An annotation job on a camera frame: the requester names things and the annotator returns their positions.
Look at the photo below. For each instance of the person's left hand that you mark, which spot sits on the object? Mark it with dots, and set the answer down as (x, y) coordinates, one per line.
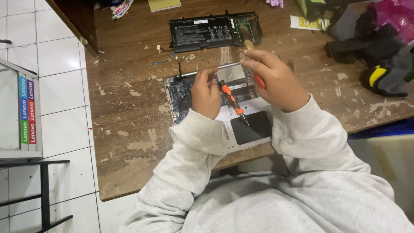
(205, 95)

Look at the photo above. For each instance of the person's right hand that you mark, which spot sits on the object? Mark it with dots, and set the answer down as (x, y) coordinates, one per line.
(281, 84)

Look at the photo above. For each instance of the person's right fingers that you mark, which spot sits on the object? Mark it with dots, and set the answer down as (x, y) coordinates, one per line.
(258, 61)

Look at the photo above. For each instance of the person's left fingers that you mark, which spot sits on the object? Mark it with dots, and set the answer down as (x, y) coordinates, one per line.
(208, 73)

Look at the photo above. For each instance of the orange and black screwdriver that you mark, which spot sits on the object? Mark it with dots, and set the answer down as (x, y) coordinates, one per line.
(232, 100)

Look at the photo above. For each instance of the black laptop battery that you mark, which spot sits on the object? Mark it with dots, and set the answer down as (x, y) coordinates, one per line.
(202, 34)

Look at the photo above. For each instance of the white sign with yellow letters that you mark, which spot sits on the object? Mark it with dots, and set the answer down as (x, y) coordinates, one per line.
(305, 23)

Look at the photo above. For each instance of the purple crumpled scrap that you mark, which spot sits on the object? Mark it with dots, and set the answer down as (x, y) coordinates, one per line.
(275, 3)

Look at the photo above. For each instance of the opened silver laptop chassis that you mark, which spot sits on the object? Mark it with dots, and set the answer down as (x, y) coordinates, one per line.
(249, 129)

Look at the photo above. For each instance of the yellow notepad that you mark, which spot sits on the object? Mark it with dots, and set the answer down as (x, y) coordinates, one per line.
(163, 4)

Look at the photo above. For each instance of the white and red glue tube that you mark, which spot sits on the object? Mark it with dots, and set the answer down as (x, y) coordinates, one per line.
(121, 9)

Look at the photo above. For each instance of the dark wooden board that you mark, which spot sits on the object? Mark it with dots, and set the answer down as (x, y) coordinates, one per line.
(77, 22)

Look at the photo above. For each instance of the blue plastic sheet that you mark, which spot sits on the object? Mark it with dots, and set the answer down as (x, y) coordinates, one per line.
(385, 129)

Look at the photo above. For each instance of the person's grey sweatshirt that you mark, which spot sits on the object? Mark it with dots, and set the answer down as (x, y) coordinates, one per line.
(275, 207)

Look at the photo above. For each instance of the glass display cabinet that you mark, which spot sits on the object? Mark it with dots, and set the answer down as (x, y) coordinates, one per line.
(16, 110)

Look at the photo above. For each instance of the black metal frame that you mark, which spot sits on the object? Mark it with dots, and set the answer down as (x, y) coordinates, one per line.
(44, 191)

